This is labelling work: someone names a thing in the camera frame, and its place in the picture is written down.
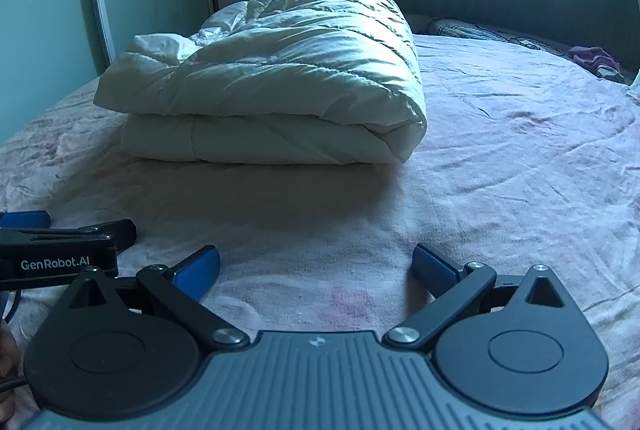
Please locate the white hooded puffer jacket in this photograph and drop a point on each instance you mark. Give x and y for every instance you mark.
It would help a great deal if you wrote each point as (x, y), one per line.
(300, 75)

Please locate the bed with pink sheet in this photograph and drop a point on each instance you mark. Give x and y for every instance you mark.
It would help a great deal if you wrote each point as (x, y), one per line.
(500, 185)

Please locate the purple cloth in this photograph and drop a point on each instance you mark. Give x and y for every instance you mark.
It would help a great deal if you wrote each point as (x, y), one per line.
(590, 56)

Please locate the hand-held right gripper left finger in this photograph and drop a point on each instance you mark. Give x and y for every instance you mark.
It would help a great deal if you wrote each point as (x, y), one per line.
(197, 271)

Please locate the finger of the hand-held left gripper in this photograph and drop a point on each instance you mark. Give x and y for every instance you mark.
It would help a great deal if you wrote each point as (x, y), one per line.
(25, 219)
(65, 239)

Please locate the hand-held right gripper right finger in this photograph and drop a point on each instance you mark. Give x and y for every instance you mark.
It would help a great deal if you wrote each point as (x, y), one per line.
(434, 271)

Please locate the person's left hand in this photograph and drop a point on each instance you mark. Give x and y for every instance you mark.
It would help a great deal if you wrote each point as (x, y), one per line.
(7, 355)

